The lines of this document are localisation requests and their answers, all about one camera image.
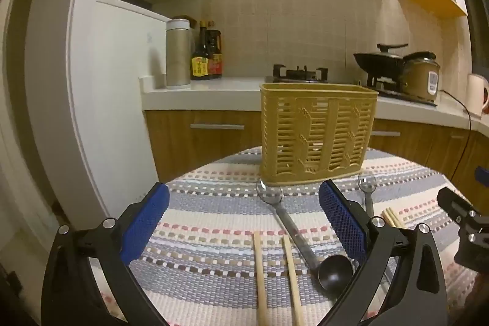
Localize black wok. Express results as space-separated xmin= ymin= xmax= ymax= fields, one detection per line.
xmin=353 ymin=52 xmax=407 ymax=78

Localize yellow plastic utensil basket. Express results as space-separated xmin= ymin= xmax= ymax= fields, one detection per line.
xmin=260 ymin=82 xmax=379 ymax=186

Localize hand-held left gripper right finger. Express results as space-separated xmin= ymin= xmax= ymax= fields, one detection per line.
xmin=318 ymin=179 xmax=447 ymax=326

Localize red label sauce bottle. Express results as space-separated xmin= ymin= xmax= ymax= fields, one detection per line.
xmin=206 ymin=20 xmax=223 ymax=79

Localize wooden chopstick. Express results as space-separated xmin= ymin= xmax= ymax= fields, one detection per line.
xmin=254 ymin=232 xmax=270 ymax=326
xmin=282 ymin=235 xmax=305 ymax=326
xmin=387 ymin=207 xmax=406 ymax=228
xmin=382 ymin=209 xmax=400 ymax=229

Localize short silver spoon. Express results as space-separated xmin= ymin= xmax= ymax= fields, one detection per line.
xmin=357 ymin=175 xmax=377 ymax=216

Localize grey thermos bottle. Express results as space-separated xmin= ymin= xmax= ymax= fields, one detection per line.
xmin=165 ymin=17 xmax=193 ymax=90

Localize wooden base cabinet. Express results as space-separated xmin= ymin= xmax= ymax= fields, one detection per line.
xmin=144 ymin=108 xmax=489 ymax=189

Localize black wok lid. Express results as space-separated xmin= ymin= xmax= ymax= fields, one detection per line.
xmin=376 ymin=43 xmax=409 ymax=60

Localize black soup ladle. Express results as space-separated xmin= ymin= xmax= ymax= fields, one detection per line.
xmin=316 ymin=254 xmax=353 ymax=291

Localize striped woven table mat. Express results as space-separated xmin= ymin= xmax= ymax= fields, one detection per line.
xmin=90 ymin=146 xmax=489 ymax=326

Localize white kettle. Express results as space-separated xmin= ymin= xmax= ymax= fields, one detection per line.
xmin=467 ymin=73 xmax=489 ymax=116

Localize black gas stove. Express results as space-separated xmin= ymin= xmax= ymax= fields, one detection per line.
xmin=272 ymin=64 xmax=438 ymax=107

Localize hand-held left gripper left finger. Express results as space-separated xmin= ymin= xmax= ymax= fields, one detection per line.
xmin=40 ymin=181 xmax=171 ymax=326

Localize dark soy sauce bottle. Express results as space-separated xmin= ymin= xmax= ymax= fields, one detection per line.
xmin=190 ymin=20 xmax=210 ymax=81

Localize beige rice cooker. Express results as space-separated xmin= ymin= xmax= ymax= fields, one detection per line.
xmin=403 ymin=51 xmax=441 ymax=105

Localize black power cable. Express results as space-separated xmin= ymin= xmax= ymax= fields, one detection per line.
xmin=439 ymin=89 xmax=473 ymax=168

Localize long metal spoon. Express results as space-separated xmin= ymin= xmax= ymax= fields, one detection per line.
xmin=255 ymin=180 xmax=319 ymax=269

